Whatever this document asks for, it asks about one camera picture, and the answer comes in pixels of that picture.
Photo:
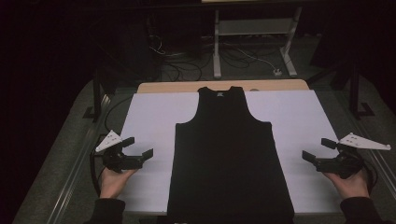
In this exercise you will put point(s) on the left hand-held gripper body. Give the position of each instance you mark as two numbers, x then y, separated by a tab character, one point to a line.
120	161

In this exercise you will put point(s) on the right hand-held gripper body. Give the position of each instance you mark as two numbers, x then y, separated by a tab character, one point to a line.
342	163

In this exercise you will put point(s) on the black tank top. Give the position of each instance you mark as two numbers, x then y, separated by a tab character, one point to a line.
230	149

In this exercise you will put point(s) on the person's left hand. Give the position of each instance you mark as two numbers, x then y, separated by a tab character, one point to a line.
113	182

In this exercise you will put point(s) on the person's right hand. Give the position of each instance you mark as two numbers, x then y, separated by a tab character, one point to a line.
350	186

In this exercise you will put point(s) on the white table mat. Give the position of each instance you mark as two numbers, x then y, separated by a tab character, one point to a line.
149	118

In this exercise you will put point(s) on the black metal stand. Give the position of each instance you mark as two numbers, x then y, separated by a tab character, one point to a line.
355	93
97	93

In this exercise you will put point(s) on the wooden table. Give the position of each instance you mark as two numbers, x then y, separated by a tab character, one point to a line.
174	87

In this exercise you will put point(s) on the white power plug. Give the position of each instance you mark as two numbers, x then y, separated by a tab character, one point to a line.
277	72

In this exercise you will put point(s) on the grey metal desk frame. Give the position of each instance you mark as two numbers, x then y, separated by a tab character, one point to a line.
217	46

